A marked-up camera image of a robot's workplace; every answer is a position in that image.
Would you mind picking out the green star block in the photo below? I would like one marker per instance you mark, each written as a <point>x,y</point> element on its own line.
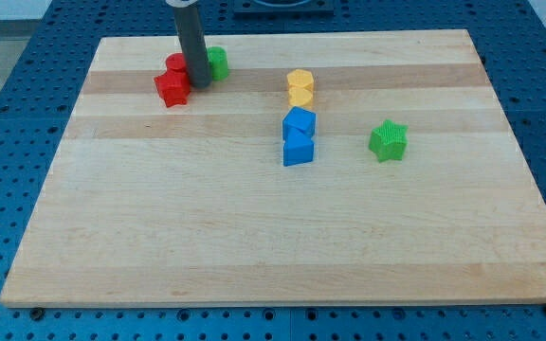
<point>389,141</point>

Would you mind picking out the green circle block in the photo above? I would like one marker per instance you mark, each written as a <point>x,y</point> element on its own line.
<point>218,62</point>

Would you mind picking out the red star block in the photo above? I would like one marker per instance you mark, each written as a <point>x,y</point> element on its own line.
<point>173,88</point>

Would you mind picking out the red circle block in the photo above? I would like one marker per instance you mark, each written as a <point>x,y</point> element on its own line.
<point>176,63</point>

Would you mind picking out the blue triangle block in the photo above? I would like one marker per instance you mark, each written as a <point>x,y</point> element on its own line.
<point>298,148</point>

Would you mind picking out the blue cube block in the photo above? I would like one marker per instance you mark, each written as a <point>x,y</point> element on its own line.
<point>299,119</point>

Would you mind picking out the wooden board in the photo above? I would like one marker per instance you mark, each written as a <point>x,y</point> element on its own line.
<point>191,206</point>

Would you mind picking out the yellow hexagon block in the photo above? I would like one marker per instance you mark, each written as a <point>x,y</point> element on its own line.
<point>300,78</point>

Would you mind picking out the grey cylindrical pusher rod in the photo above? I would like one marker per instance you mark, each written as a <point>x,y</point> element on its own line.
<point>191,37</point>

